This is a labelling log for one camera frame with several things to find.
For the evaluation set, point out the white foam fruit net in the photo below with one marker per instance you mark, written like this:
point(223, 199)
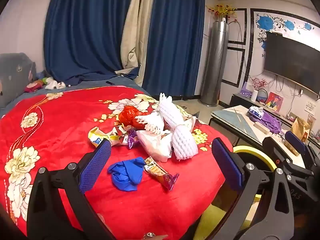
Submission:
point(151, 123)
point(185, 142)
point(170, 110)

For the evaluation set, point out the red floral blanket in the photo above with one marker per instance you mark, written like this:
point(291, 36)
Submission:
point(62, 120)

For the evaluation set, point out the red plastic bag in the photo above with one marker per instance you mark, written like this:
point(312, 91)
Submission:
point(128, 116)

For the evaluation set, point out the brown paper bag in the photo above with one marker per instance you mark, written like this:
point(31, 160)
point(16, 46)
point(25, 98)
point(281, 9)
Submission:
point(301, 125)

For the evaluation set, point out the blue bedsheet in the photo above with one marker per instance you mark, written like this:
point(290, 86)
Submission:
point(82, 86)

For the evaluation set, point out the yellow black bin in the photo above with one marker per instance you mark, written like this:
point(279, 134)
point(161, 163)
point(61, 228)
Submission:
point(252, 149)

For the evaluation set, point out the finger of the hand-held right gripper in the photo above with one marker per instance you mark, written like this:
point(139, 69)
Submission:
point(273, 150)
point(296, 141)

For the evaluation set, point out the blue rubber glove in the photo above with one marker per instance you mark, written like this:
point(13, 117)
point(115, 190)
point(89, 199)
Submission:
point(125, 175)

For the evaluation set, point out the yellow white snack wrapper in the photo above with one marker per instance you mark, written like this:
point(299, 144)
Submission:
point(96, 136)

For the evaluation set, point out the purple box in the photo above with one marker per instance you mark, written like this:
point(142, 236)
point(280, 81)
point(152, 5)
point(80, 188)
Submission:
point(246, 91)

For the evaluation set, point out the white plastic bag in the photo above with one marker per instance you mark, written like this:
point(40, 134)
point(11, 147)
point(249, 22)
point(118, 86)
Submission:
point(155, 145)

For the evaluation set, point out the black wall television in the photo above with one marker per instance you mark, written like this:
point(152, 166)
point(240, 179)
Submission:
point(292, 60)

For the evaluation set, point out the purple snack wrapper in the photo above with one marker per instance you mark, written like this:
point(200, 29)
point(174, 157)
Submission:
point(160, 175)
point(133, 138)

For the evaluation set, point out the silver snack wrapper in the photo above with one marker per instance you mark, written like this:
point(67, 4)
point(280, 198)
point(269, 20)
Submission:
point(120, 136)

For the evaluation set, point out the beige curtain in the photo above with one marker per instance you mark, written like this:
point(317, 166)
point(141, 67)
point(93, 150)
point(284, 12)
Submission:
point(135, 30)

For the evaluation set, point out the grey padded headboard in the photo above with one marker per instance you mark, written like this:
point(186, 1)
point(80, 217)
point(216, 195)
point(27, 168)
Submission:
point(15, 75)

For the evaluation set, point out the gold red flower decoration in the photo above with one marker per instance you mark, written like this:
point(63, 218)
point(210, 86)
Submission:
point(222, 10)

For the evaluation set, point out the beige power strip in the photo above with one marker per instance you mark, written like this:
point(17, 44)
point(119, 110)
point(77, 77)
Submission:
point(262, 127)

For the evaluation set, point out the blue flower wall decal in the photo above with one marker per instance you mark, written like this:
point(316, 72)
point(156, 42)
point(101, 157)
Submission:
point(266, 22)

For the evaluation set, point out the black television cabinet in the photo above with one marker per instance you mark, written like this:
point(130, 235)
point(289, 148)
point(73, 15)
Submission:
point(237, 100)

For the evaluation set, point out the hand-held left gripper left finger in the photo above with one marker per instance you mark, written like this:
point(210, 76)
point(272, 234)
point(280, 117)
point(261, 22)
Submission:
point(96, 165)

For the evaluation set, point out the person's left hand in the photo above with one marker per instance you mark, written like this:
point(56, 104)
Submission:
point(156, 236)

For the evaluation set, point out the marble coffee table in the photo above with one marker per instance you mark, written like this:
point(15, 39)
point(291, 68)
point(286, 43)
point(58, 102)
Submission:
point(240, 122)

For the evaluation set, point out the plush toys on bed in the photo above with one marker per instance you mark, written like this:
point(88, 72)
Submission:
point(53, 83)

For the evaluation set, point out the purple backpack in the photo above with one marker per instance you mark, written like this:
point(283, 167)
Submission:
point(268, 122)

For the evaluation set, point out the white vase with red flowers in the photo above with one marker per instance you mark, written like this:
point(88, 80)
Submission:
point(254, 96)

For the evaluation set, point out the white paper wall note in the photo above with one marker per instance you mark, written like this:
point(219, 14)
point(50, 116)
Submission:
point(310, 106)

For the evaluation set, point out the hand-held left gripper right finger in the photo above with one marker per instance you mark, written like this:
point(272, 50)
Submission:
point(226, 165)

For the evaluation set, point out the blue white tissue pack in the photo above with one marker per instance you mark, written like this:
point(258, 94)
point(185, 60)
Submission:
point(255, 111)

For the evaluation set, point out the small tan packet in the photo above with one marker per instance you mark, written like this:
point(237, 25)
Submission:
point(312, 121)

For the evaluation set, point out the red plush toy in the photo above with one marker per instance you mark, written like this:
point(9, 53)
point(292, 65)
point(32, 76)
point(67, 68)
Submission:
point(32, 87)

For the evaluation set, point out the grey tower air conditioner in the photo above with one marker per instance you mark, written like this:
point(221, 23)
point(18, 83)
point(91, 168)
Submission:
point(215, 62)

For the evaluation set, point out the green plush toy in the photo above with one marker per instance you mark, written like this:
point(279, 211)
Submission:
point(44, 80)

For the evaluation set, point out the blue curtain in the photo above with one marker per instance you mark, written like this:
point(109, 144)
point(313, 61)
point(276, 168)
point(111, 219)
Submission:
point(175, 42)
point(85, 30)

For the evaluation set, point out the colourful portrait painting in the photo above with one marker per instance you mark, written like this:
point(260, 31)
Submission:
point(273, 102)

